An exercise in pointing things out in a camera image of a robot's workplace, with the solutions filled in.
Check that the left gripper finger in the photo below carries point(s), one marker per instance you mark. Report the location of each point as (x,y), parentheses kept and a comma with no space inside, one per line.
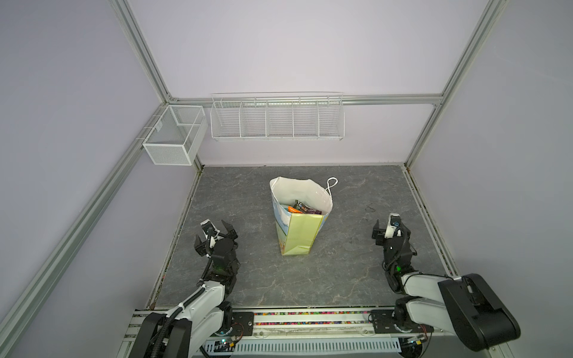
(231,232)
(200,246)

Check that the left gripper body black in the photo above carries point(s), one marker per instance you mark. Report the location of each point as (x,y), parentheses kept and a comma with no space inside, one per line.
(210,251)

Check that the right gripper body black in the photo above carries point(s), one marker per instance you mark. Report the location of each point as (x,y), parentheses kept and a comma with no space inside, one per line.
(380,235)

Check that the illustrated paper gift bag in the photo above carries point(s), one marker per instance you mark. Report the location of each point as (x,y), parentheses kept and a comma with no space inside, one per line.
(298,231)

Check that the purple M&M's packet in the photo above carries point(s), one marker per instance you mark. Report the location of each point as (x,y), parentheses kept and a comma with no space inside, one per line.
(306,209)

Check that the orange Fox's candy bag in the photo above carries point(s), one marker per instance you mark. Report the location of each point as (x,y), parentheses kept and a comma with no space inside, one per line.
(293,210)

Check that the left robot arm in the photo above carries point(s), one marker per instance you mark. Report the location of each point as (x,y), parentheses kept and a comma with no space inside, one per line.
(201,295)

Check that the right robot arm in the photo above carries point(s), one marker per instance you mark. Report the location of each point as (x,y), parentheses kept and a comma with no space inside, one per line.
(465,305)

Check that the white mesh box basket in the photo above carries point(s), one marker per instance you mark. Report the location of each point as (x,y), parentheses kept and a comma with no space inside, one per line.
(177,135)

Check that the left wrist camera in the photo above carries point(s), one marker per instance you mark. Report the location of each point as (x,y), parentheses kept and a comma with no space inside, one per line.
(209,230)

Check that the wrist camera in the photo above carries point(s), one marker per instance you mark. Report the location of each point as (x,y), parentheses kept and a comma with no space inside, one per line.
(209,230)
(393,226)

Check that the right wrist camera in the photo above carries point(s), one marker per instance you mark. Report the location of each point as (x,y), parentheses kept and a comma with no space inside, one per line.
(393,226)

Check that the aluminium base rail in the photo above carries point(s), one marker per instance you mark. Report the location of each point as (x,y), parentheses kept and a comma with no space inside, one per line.
(288,332)

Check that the long white wire basket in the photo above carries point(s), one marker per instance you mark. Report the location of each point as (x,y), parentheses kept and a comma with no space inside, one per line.
(278,116)

